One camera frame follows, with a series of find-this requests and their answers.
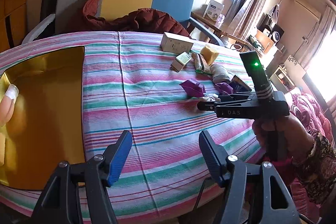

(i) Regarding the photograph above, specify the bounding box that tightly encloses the blue tissue packet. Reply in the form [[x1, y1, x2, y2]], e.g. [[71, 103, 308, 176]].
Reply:
[[229, 75, 252, 93]]

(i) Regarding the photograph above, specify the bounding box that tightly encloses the green snack bar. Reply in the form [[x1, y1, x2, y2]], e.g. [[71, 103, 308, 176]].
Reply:
[[191, 52, 211, 75]]

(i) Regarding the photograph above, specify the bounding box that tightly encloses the yellow sponge piece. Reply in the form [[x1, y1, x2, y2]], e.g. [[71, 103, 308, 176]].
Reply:
[[200, 44, 219, 66]]

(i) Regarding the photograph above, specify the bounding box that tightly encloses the green white small carton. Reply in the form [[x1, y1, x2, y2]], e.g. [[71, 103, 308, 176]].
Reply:
[[171, 52, 192, 72]]

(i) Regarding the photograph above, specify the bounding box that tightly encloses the white tall carton box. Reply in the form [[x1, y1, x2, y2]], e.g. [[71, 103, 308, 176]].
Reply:
[[161, 32, 194, 55]]

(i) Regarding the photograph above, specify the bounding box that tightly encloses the white plastic bag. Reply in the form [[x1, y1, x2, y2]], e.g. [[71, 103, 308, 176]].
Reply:
[[202, 93, 221, 102]]

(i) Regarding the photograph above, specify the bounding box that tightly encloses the floral sleeve forearm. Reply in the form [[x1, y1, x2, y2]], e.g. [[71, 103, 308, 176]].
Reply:
[[293, 130, 335, 205]]

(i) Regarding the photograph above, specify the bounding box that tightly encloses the person's right hand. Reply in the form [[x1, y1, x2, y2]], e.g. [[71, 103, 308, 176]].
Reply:
[[252, 113, 314, 162]]

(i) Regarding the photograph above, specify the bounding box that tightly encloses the person's left hand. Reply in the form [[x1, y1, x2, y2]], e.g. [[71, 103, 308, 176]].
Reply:
[[0, 84, 19, 127]]

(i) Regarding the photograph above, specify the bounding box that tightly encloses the striped pink green tablecloth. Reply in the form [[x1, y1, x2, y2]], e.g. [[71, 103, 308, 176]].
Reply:
[[1, 32, 263, 223]]

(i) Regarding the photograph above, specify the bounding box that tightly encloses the black speaker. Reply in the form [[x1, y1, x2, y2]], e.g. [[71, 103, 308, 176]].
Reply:
[[269, 24, 284, 44]]

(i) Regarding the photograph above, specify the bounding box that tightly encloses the gold tin box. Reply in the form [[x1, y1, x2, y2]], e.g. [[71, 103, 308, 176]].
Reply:
[[1, 47, 85, 190]]

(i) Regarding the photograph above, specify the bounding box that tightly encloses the wooden side desk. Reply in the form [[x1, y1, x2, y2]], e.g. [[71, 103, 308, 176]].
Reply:
[[187, 12, 250, 49]]

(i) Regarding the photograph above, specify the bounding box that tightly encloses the white product box on desk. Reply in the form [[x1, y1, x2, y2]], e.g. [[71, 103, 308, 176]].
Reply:
[[203, 0, 224, 22]]

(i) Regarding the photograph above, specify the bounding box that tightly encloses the dark red jacket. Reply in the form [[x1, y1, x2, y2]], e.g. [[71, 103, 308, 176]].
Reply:
[[63, 0, 190, 38]]

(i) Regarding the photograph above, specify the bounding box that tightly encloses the wooden wardrobe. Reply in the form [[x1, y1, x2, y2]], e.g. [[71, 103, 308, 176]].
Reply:
[[0, 0, 28, 52]]

